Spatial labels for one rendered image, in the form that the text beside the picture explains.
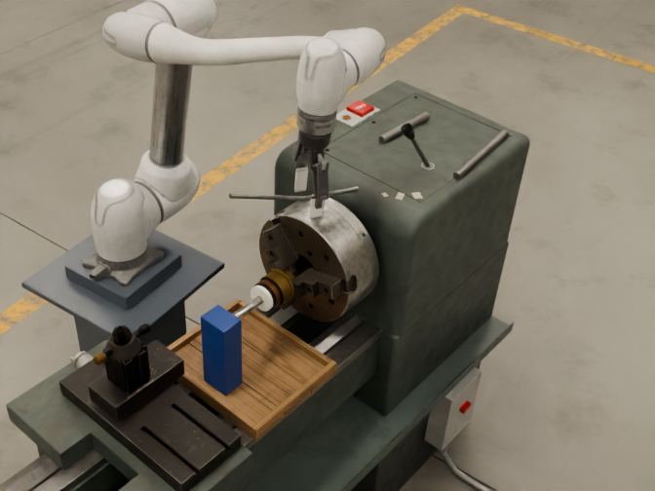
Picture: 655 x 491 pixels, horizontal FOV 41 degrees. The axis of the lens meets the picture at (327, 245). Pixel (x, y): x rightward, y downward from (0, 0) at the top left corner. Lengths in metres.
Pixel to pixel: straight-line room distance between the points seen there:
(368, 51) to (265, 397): 0.88
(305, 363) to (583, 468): 1.40
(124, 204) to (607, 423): 2.01
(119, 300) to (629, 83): 4.00
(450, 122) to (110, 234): 1.04
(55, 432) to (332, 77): 1.03
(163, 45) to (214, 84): 3.15
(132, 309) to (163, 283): 0.14
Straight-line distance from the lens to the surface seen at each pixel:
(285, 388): 2.23
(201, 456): 2.00
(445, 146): 2.47
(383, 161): 2.38
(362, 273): 2.20
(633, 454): 3.48
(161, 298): 2.68
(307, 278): 2.19
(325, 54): 1.88
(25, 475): 2.16
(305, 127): 1.97
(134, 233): 2.61
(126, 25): 2.25
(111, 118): 5.02
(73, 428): 2.15
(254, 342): 2.34
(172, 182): 2.65
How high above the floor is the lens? 2.56
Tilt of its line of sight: 39 degrees down
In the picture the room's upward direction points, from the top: 4 degrees clockwise
